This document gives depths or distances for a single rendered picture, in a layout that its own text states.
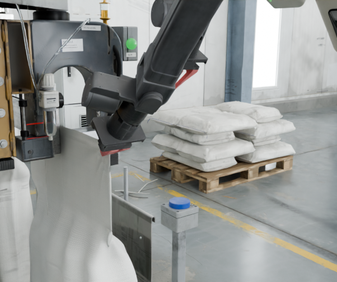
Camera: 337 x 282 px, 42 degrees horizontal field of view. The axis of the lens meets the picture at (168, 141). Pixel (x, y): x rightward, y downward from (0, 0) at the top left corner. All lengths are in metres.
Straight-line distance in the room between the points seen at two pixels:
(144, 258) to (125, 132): 0.76
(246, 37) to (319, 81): 2.59
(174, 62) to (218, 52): 6.20
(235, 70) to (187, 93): 0.91
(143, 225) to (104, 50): 0.62
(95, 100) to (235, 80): 6.27
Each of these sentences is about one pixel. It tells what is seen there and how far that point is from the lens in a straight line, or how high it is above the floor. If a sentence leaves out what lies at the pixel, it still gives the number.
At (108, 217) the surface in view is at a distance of 1.01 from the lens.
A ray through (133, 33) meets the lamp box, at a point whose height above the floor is 1.31.
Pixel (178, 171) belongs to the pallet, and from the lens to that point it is 4.05.
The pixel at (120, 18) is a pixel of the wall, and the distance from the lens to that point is 5.87.
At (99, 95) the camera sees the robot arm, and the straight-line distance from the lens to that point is 0.79.
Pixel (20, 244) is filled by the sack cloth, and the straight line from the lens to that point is 1.76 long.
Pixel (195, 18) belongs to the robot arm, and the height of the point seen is 1.33.
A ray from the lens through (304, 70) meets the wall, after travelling 8.54.
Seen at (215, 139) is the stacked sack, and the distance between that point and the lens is 3.89.
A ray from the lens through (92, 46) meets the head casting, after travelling 1.14.
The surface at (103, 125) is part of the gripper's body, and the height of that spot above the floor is 1.13.
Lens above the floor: 1.30
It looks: 13 degrees down
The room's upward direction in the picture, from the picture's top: 1 degrees clockwise
